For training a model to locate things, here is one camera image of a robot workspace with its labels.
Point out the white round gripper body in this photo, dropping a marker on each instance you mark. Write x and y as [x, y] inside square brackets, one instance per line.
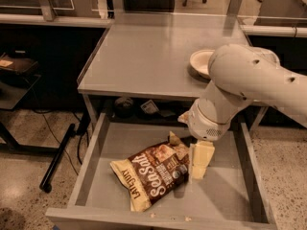
[201, 125]

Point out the grey metal counter cabinet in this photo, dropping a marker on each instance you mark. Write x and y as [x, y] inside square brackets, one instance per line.
[146, 55]

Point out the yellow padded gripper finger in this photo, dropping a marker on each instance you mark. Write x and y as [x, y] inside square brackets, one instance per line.
[201, 155]
[183, 118]

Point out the dark box on side table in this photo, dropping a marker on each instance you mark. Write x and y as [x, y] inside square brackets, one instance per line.
[17, 66]

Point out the grey open drawer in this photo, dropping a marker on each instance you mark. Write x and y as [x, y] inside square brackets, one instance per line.
[229, 196]

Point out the black round object under counter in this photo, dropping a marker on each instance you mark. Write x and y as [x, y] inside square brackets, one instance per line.
[123, 107]

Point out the black side table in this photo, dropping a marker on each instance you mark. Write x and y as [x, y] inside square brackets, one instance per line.
[13, 91]

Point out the white paper bowl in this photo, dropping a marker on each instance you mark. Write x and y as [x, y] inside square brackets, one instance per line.
[199, 62]

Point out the white horizontal rail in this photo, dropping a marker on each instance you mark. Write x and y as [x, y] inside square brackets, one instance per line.
[61, 21]

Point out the black floor bar with wheel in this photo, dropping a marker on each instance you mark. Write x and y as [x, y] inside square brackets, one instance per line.
[45, 184]

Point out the black pouch with white label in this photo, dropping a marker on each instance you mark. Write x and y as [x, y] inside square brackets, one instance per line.
[159, 109]

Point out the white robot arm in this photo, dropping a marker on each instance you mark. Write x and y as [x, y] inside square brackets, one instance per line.
[240, 75]

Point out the brown sea salt chip bag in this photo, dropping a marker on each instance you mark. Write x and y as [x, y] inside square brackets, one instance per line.
[153, 172]

